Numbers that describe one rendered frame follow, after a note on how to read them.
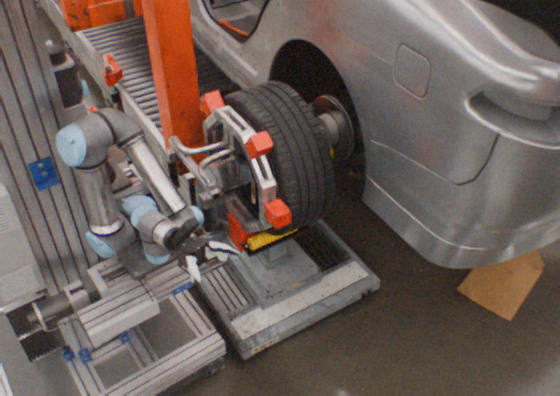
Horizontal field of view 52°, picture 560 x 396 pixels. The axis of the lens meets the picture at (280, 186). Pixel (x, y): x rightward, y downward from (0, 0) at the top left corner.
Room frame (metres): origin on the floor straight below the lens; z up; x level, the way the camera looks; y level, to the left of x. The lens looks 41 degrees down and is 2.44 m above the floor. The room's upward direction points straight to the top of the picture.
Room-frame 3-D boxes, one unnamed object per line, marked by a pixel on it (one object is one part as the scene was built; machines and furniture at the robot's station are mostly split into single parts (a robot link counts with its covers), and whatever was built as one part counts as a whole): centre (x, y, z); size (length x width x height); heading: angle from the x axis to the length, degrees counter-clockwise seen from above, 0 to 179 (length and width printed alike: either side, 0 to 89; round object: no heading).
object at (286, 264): (2.02, 0.04, 0.32); 0.40 x 0.30 x 0.28; 32
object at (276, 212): (1.66, 0.01, 0.85); 0.09 x 0.08 x 0.07; 32
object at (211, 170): (1.89, 0.24, 0.85); 0.21 x 0.14 x 0.14; 122
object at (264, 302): (2.06, 0.06, 0.13); 0.50 x 0.36 x 0.10; 32
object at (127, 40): (3.69, 0.79, 0.14); 2.47 x 0.85 x 0.27; 32
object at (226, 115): (1.93, 0.18, 0.85); 0.54 x 0.07 x 0.54; 32
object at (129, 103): (3.48, 1.12, 0.28); 2.47 x 0.09 x 0.22; 32
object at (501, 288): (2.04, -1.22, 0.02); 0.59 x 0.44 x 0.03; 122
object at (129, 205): (1.51, 0.51, 0.98); 0.13 x 0.12 x 0.14; 140
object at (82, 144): (1.41, 0.59, 1.19); 0.15 x 0.12 x 0.55; 140
